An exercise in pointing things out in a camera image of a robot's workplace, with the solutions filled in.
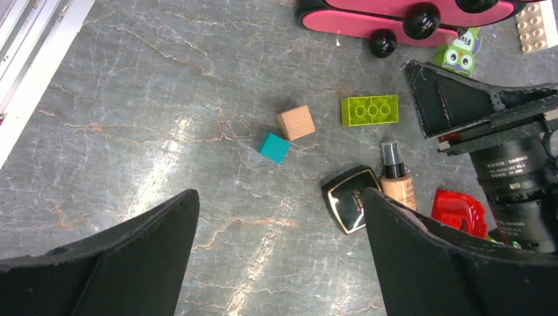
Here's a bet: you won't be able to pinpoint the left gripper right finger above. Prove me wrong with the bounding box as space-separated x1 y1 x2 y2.
363 188 557 315

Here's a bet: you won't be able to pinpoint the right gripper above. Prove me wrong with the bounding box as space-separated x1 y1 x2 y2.
401 61 557 254

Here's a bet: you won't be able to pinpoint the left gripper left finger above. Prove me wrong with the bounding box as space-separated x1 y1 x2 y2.
1 189 200 315

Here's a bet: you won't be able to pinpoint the foundation bottle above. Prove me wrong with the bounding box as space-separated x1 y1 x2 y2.
380 140 417 211

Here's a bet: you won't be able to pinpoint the black pink drawer organizer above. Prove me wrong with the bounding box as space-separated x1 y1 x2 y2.
295 0 529 58

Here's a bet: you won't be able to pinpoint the red D-shaped toy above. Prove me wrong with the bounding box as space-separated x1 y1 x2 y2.
431 189 488 239

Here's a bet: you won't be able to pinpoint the green number blocks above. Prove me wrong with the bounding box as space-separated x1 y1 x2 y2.
433 28 482 78

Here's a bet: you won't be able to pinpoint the black compact case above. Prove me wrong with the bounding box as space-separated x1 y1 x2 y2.
320 165 382 235

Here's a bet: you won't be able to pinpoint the white lego brick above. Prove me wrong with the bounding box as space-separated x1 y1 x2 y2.
515 0 557 55

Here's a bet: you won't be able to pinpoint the green lego brick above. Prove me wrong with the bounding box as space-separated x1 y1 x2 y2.
340 95 399 126

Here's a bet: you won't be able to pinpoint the teal cube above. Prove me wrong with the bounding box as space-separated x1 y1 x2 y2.
258 132 290 164

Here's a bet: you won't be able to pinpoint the wooden cube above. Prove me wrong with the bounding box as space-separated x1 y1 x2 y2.
276 105 316 141

